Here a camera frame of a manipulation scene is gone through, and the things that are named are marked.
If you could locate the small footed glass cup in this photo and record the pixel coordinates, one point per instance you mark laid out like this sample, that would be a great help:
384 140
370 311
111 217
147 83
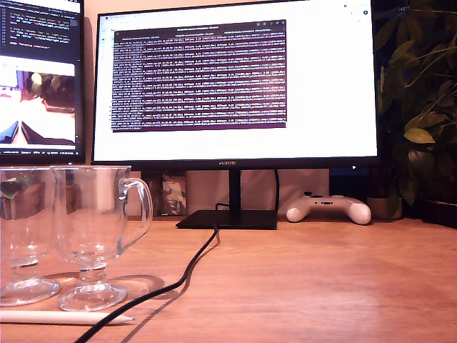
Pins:
21 228

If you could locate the white game controller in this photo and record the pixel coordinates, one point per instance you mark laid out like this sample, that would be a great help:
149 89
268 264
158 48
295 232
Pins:
328 207

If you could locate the large black desktop monitor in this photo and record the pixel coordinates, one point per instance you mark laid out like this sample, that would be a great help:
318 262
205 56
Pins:
232 143

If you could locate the green leafy houseplant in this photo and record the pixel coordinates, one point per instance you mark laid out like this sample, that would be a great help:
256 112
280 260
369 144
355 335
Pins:
421 135

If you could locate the pale plant pot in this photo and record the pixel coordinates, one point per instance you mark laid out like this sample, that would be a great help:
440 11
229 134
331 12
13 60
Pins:
382 208

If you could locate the black planter box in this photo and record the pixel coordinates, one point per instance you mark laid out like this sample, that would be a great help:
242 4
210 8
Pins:
437 212

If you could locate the white pen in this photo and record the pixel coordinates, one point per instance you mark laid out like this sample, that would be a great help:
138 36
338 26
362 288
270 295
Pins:
53 317

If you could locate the black monitor showing code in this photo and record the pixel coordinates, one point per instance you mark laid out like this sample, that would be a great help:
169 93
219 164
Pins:
43 35

